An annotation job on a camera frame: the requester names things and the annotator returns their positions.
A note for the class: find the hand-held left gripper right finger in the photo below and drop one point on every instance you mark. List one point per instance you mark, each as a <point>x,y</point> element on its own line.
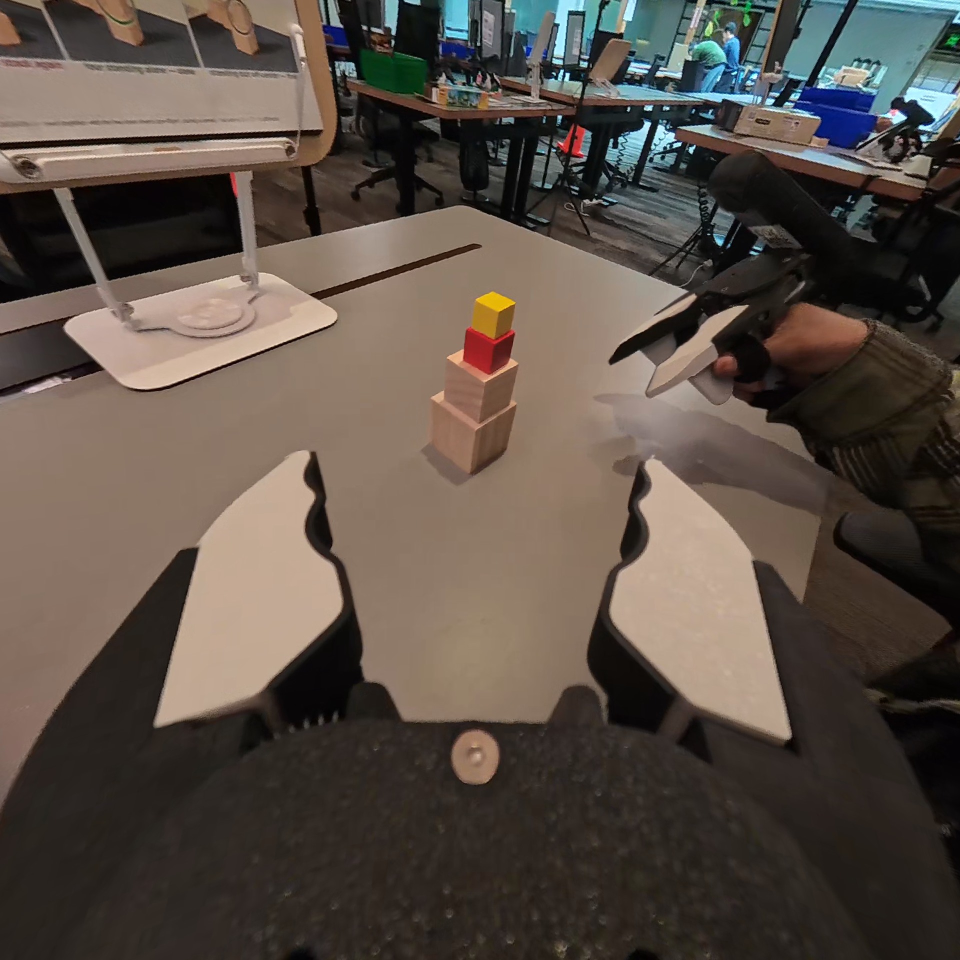
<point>697,615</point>

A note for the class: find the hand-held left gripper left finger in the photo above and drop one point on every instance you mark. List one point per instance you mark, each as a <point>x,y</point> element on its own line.
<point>255,600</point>

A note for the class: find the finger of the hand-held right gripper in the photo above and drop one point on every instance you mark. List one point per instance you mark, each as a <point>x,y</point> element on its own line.
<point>690,364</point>
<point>660,330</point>

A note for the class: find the yellow wooden cube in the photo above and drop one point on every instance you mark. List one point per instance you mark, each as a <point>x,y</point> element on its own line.
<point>493,315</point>

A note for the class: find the red wooden cube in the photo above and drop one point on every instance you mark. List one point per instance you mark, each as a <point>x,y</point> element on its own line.
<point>487,352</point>

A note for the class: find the small natural wooden cube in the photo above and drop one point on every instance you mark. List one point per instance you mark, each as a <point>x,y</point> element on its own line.
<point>480,394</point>

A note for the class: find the large natural wooden cube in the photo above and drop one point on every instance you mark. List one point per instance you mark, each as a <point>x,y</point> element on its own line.
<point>469,442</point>

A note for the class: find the person's right hand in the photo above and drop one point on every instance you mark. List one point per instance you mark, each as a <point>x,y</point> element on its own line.
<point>817,345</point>

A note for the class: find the background table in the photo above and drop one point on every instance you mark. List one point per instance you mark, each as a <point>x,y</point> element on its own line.
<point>637,96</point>
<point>525,107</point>
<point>810,154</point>

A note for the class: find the cardboard box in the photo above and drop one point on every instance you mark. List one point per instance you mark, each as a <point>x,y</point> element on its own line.
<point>776,124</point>

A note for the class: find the black office chair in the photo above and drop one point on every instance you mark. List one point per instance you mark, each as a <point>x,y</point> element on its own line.
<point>416,30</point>
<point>900,262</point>

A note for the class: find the small blue bin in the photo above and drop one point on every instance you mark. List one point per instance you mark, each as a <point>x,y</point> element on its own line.
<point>851,127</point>
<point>832,97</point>

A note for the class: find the black desk device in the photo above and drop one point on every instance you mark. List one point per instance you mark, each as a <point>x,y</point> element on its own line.
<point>907,116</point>

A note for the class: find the orange traffic cone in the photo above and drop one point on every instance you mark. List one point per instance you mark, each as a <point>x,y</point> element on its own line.
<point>574,144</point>

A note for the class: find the grey office chair seat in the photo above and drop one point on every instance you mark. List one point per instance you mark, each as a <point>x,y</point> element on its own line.
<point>892,547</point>

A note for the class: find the black tripod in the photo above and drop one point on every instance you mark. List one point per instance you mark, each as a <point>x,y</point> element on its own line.
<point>581,112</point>

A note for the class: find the light wooden board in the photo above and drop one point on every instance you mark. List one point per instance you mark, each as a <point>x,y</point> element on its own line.
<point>611,60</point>

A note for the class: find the white stand with wooden board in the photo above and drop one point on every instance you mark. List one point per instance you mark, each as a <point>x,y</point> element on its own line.
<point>187,352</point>

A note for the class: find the colourful printed box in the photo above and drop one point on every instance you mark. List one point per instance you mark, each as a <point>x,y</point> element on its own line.
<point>461,96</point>

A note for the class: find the green plastic bin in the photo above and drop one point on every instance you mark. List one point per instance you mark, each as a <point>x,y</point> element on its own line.
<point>394,75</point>

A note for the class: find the printed instruction sheet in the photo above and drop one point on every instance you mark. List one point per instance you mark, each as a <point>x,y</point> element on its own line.
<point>150,97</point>

